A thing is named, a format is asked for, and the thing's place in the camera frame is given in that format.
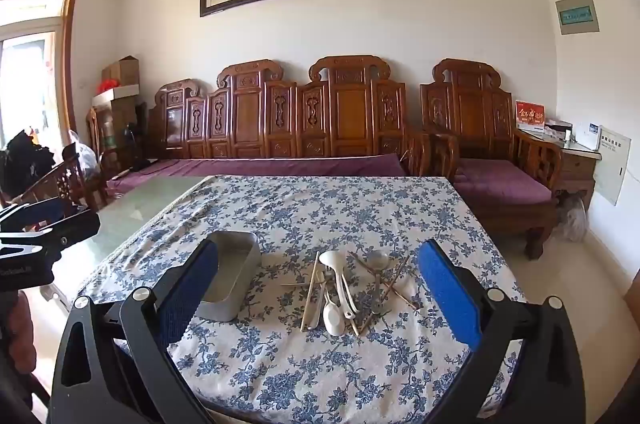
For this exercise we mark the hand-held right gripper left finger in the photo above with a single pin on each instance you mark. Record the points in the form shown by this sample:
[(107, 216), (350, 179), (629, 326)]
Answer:
[(195, 284)]

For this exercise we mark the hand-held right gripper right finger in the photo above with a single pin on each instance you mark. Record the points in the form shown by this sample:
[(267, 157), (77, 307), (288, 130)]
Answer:
[(447, 294)]

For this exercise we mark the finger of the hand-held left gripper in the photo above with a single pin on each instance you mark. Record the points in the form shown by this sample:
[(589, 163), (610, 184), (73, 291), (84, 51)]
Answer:
[(70, 231), (35, 211)]

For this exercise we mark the grey rectangular tray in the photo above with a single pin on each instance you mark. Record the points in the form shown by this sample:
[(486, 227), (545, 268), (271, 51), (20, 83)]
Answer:
[(235, 284)]

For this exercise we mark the metal spoon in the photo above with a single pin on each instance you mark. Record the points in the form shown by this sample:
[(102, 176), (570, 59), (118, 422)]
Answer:
[(378, 260)]

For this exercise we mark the large white soup spoon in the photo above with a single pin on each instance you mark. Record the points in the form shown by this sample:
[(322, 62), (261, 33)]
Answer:
[(332, 260)]

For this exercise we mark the wooden dining chair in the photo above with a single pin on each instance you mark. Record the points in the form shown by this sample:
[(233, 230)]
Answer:
[(65, 184)]

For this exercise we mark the black bag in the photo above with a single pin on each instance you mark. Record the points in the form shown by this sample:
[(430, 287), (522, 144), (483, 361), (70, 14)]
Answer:
[(25, 162)]

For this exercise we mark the clear plastic bag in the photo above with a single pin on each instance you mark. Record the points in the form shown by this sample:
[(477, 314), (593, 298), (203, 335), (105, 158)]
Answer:
[(86, 154)]

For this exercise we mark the black device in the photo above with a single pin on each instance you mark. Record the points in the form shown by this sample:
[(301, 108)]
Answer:
[(136, 144)]

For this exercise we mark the small white spoon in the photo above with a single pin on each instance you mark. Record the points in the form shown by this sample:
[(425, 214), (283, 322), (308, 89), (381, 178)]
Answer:
[(334, 321)]

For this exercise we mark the purple armchair cushion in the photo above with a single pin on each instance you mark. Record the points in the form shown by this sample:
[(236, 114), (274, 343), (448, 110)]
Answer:
[(500, 184)]

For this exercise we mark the large cardboard box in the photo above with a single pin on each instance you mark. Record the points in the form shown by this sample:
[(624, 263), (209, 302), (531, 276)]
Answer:
[(122, 119)]

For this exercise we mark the purple sofa cushion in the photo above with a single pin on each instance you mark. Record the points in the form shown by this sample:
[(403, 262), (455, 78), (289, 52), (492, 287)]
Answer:
[(250, 167)]

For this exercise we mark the white floor plastic bag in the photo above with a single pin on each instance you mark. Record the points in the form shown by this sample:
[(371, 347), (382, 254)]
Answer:
[(572, 219)]

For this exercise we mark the white rimmed box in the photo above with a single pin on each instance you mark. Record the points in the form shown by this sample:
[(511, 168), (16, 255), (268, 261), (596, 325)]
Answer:
[(120, 93)]

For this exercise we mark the blue floral tablecloth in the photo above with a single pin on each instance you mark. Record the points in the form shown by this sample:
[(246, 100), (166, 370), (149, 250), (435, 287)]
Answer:
[(325, 214)]

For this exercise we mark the small cardboard box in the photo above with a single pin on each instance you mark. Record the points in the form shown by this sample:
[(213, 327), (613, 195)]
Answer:
[(120, 72)]

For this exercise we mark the wooden side cabinet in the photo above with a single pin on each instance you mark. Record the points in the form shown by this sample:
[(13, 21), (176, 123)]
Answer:
[(575, 169)]

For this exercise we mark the carved wooden screen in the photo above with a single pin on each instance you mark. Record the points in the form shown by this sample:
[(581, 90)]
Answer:
[(250, 114)]

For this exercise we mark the carved wooden armchair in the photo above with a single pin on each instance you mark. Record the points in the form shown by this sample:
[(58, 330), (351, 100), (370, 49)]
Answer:
[(467, 104)]

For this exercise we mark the red desk calendar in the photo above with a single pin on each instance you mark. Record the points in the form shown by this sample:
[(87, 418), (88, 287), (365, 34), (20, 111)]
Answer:
[(529, 115)]

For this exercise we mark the tissue box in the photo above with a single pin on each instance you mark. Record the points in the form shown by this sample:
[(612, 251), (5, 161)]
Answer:
[(557, 129)]

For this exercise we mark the white panel board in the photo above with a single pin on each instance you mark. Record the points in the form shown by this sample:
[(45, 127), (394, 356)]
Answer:
[(612, 164)]

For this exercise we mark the white router box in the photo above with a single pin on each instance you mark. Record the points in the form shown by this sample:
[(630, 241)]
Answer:
[(586, 135)]

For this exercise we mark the wooden door frame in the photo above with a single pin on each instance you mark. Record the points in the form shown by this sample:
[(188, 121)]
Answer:
[(70, 54)]

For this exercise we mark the grey wall box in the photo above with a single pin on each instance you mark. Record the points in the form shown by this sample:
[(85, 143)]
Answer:
[(577, 14)]

